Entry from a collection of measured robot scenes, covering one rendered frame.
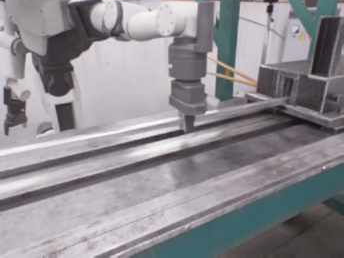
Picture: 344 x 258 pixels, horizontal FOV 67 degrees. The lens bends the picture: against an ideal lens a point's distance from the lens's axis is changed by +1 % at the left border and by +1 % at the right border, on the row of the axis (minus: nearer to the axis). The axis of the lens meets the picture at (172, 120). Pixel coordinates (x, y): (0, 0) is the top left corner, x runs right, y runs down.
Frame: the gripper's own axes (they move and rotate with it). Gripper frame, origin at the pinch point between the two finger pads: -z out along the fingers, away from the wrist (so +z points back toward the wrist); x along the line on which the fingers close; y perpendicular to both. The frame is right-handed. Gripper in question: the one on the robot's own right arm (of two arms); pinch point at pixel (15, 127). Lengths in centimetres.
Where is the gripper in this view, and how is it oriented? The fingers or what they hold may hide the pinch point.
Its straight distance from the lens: 169.3
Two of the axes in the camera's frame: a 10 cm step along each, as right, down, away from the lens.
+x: -4.0, 3.3, -8.6
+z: 3.0, -8.4, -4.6
